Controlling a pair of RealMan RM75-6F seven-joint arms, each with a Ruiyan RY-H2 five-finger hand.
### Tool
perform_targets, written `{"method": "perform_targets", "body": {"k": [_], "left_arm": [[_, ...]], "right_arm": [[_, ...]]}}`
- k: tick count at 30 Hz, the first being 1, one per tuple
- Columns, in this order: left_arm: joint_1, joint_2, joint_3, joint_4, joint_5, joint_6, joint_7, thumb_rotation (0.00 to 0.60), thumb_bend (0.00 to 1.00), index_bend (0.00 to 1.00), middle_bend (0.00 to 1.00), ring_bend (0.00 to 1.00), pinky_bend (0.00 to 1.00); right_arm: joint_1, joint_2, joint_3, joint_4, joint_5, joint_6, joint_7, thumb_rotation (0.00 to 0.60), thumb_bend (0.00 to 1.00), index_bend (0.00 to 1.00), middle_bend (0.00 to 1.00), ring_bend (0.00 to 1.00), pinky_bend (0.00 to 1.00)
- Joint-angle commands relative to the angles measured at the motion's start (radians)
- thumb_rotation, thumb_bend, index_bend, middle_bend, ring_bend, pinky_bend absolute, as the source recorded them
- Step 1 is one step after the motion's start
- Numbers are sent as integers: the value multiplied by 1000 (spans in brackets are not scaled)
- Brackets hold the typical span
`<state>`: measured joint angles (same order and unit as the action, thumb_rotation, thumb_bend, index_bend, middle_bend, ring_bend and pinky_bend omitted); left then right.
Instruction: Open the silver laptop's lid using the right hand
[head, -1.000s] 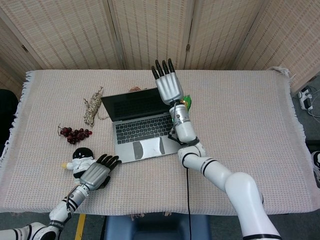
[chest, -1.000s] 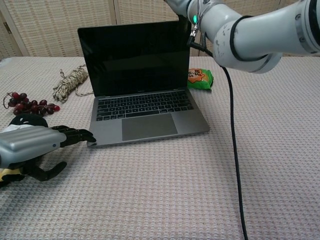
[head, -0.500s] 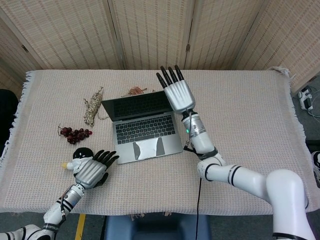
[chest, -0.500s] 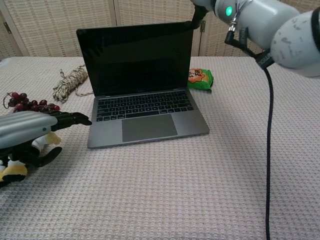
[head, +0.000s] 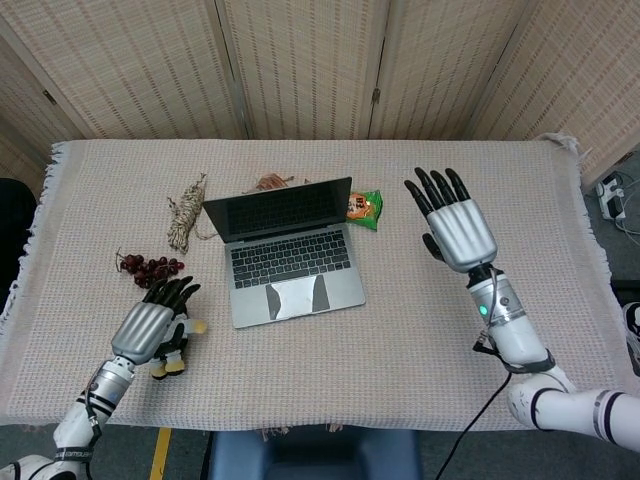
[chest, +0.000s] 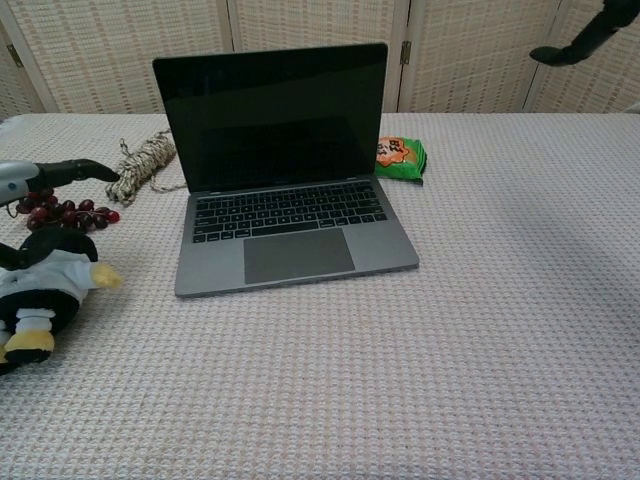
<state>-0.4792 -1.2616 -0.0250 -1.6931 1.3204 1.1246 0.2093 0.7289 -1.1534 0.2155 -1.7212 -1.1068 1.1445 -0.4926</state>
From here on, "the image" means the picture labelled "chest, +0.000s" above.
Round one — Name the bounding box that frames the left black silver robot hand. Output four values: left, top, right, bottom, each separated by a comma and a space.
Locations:
0, 157, 122, 269

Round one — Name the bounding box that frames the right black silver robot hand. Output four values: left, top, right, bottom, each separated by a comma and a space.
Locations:
529, 0, 640, 69

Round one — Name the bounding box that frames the silver laptop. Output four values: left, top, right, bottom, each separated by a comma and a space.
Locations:
152, 42, 421, 301

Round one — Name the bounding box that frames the woven folding screen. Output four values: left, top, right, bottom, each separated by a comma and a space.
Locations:
0, 0, 640, 119

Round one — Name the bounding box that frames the beige cloth-covered table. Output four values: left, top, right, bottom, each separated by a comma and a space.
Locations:
0, 111, 640, 480

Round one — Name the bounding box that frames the red grape bunch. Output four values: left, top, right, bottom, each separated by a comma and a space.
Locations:
14, 187, 122, 233

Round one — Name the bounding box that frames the beige twine bundle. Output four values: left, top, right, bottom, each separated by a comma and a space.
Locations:
104, 129, 189, 207

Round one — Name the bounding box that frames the black-haired plush doll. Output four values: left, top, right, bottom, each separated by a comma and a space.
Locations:
0, 230, 125, 377

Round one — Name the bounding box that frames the green orange snack bag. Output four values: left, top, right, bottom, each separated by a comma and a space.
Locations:
374, 135, 427, 186

